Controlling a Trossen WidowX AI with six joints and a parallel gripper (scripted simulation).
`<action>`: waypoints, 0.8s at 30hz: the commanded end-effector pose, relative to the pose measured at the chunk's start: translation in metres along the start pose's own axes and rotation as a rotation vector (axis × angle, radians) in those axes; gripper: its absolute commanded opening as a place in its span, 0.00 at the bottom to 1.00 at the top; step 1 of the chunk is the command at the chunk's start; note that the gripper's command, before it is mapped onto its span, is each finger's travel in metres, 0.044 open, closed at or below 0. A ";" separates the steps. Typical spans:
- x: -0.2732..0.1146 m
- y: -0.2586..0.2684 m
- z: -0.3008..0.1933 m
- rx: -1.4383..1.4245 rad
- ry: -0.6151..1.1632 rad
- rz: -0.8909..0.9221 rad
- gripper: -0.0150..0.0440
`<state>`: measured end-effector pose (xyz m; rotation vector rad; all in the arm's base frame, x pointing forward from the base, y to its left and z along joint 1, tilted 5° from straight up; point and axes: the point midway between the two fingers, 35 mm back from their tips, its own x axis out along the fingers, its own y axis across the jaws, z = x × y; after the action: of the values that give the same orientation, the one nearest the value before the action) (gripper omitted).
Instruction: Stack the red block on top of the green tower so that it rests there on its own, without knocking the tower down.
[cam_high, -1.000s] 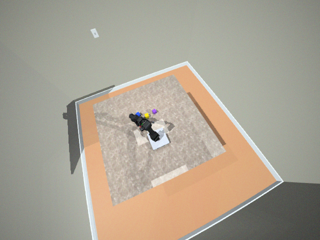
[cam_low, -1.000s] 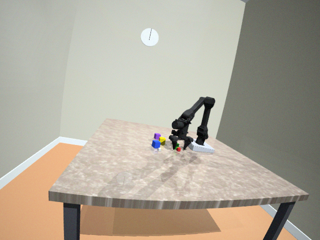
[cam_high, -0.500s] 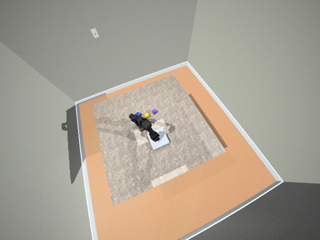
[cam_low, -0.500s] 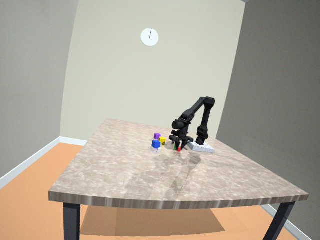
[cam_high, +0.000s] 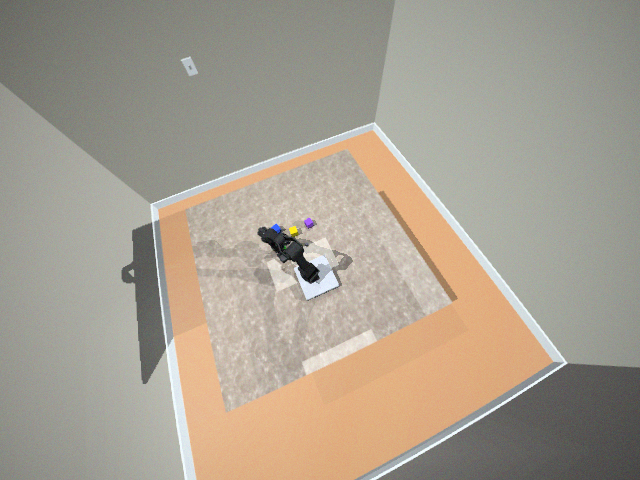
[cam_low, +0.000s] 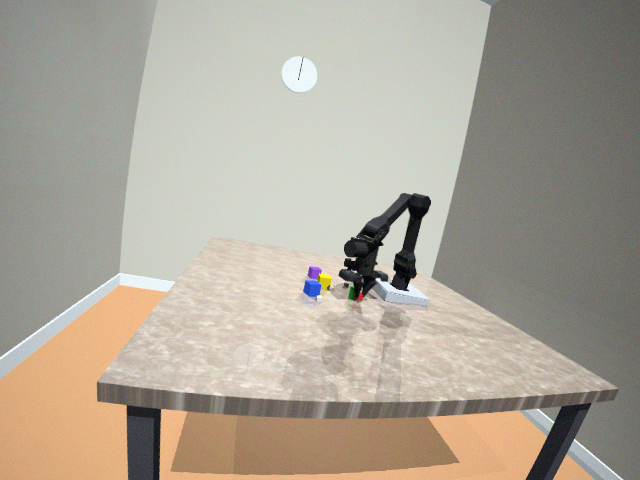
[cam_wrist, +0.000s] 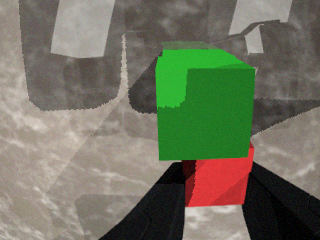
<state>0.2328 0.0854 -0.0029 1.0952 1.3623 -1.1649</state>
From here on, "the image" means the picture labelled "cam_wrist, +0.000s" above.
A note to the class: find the red block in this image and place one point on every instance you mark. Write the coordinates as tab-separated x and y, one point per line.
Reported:
216	182

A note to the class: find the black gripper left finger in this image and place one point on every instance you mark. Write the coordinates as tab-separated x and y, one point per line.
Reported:
160	215

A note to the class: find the green block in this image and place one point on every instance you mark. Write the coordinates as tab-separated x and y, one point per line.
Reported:
196	52
204	107

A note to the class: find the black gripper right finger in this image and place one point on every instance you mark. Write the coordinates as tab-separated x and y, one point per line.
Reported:
275	209

